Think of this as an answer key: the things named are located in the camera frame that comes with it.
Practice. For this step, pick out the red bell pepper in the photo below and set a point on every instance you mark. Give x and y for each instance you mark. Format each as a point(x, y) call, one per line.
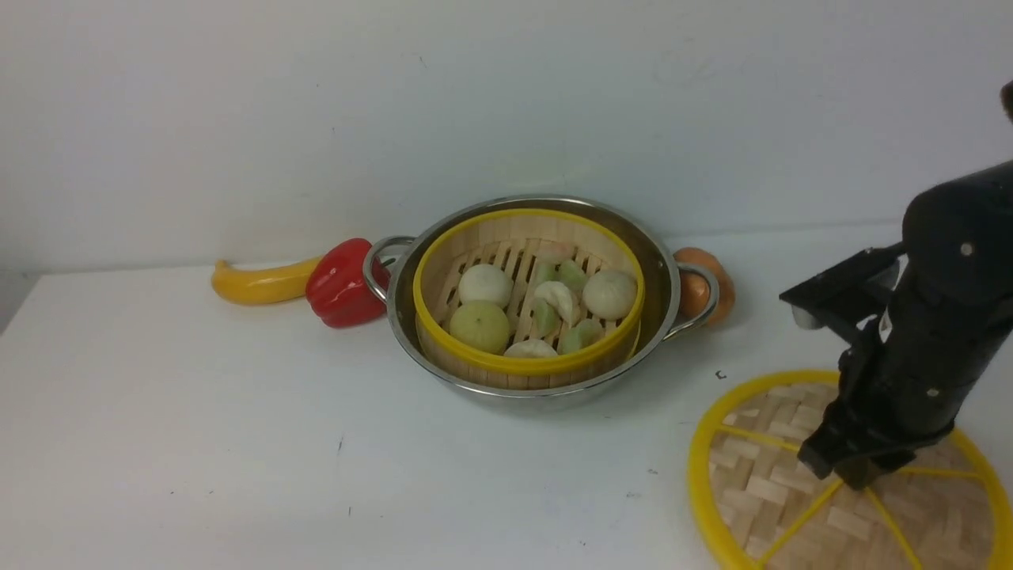
point(337, 290)

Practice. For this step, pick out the small green dumpling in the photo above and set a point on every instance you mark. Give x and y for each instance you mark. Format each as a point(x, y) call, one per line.
point(580, 336)

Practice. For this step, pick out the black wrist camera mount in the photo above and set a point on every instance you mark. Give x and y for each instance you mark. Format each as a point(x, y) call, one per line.
point(848, 294)

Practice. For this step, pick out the stainless steel pot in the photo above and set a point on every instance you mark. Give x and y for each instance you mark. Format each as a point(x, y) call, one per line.
point(392, 261)

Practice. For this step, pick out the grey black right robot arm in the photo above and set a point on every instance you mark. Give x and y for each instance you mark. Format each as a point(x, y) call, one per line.
point(962, 224)

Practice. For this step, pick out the yellow rimmed woven steamer lid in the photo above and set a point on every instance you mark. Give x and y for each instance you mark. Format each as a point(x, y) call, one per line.
point(757, 506)

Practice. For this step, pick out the yellow green steamed bun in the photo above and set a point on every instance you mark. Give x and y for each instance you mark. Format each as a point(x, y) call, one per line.
point(481, 325)

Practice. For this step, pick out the yellow banana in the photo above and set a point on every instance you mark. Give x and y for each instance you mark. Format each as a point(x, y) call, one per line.
point(262, 287)

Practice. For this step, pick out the yellow rimmed bamboo steamer basket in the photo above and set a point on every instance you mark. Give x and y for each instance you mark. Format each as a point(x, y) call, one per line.
point(509, 239)

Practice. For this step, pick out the pale white steamed bun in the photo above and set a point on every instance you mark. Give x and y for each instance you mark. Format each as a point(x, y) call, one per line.
point(610, 294)

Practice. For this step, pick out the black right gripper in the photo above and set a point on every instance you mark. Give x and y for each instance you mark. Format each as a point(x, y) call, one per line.
point(905, 381)

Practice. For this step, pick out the pink green dumpling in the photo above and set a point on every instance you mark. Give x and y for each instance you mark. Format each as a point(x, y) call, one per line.
point(555, 252)

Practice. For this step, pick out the white green dumpling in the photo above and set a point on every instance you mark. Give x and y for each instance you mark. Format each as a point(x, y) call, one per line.
point(564, 301)

